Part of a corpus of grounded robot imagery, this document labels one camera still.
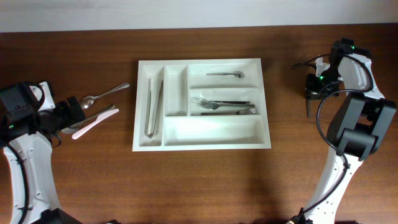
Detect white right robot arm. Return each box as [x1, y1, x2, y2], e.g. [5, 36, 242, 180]
[289, 38, 397, 223]

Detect large silver spoon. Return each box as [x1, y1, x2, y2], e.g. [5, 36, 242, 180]
[61, 105, 116, 134]

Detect small silver spoon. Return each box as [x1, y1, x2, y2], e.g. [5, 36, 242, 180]
[206, 71, 245, 78]
[306, 98, 312, 119]

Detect silver fork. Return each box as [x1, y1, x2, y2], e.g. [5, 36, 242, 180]
[199, 102, 256, 110]

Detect silver metal tongs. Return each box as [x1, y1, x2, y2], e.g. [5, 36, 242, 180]
[146, 78, 163, 138]

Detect silver fork tines down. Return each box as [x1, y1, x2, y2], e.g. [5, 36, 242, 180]
[200, 108, 257, 116]

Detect silver fork diagonal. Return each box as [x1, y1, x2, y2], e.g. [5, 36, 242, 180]
[191, 97, 250, 105]

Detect pink plastic knife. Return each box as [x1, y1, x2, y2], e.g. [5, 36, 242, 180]
[72, 109, 119, 140]

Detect white plastic cutlery tray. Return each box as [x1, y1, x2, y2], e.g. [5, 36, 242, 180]
[132, 58, 271, 152]

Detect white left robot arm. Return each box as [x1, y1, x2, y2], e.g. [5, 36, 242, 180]
[1, 80, 85, 224]

